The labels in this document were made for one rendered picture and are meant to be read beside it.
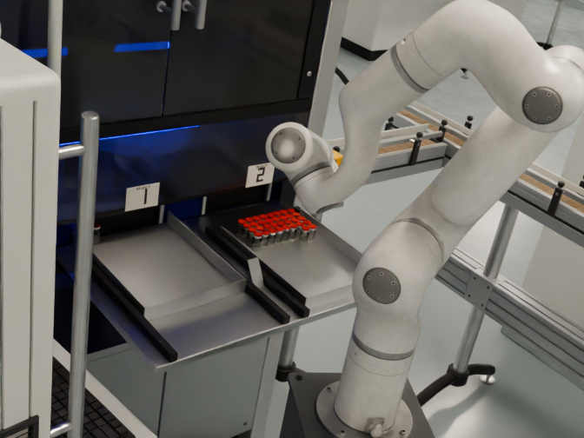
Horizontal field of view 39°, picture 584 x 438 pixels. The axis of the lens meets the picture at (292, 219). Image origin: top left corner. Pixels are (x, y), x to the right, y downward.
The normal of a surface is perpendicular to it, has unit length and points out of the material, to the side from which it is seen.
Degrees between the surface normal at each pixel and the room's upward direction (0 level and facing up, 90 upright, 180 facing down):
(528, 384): 0
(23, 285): 90
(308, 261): 0
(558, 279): 90
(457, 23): 67
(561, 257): 90
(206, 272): 0
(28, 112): 90
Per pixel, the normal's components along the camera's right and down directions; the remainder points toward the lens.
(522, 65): -0.69, -0.36
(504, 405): 0.16, -0.87
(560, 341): -0.77, 0.18
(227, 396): 0.61, 0.46
